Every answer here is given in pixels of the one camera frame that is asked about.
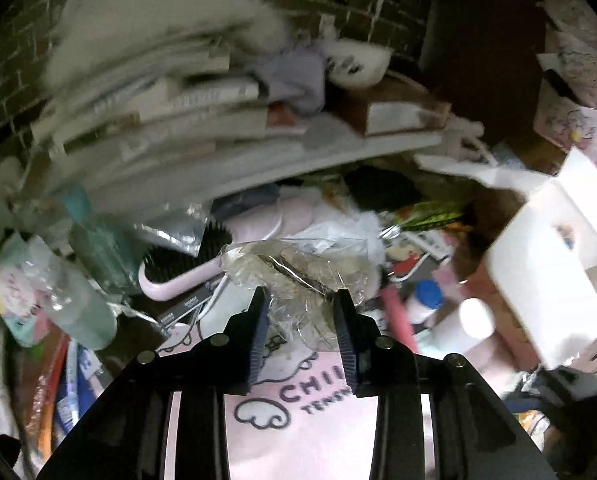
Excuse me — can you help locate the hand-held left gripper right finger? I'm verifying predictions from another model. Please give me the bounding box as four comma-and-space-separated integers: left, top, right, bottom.
333, 287, 559, 480

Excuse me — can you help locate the orange pencils bundle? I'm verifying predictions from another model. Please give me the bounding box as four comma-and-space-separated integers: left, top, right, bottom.
36, 340, 74, 456

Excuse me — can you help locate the white cylinder jar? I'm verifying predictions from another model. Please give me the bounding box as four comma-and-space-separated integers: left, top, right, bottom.
431, 297, 497, 356

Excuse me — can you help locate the person's right hand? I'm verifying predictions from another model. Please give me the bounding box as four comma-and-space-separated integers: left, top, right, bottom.
561, 332, 597, 378

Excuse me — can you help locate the pink tube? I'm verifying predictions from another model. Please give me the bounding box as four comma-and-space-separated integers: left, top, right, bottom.
381, 285, 419, 353

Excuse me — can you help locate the white bottle blue cap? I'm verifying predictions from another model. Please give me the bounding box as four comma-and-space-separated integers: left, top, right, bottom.
407, 280, 447, 323

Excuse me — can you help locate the stack of books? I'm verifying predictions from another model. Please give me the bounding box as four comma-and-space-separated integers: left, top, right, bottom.
28, 35, 309, 201

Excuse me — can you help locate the pink hairbrush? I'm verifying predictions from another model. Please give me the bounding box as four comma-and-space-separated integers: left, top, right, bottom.
138, 195, 314, 303

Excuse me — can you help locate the pink printed desk mat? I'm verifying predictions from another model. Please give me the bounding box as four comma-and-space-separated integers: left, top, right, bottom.
156, 310, 434, 480

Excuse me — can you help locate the pastel tissue packet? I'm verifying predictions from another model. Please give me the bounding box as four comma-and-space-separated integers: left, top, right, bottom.
0, 247, 54, 348

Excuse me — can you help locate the brown cardboard box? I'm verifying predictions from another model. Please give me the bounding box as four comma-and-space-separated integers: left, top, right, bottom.
349, 85, 452, 138

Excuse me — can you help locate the green plastic bottle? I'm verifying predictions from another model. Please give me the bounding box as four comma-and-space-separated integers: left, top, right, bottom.
61, 185, 139, 296

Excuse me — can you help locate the green striped wrapper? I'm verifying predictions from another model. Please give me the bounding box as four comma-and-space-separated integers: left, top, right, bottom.
401, 200, 467, 233

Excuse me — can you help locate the clear plastic bottle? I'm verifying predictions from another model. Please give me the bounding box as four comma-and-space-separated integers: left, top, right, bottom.
21, 235, 119, 351

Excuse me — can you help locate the white fluffy fur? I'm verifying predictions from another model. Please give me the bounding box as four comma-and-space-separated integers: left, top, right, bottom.
43, 0, 289, 91

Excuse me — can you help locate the clear plastic bag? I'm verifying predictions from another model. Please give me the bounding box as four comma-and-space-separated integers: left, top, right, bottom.
218, 237, 384, 351

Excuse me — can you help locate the pink printed cloth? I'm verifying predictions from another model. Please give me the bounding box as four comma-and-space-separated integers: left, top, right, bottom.
533, 10, 597, 151

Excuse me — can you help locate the white shelf board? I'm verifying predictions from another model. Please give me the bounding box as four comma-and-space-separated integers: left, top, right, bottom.
93, 130, 444, 211

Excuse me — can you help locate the silver plastic pouch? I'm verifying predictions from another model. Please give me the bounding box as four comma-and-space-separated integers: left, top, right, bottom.
133, 200, 212, 256

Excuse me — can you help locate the white panda bowl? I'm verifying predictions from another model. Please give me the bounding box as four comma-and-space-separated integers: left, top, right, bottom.
323, 40, 393, 91

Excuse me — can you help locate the pink printed paper bag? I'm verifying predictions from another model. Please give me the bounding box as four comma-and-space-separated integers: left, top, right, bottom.
413, 147, 597, 371

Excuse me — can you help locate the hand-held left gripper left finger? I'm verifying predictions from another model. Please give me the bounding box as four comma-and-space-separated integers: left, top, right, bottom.
38, 285, 274, 480

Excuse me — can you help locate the purple cloth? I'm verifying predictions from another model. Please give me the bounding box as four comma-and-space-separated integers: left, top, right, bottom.
256, 42, 329, 116

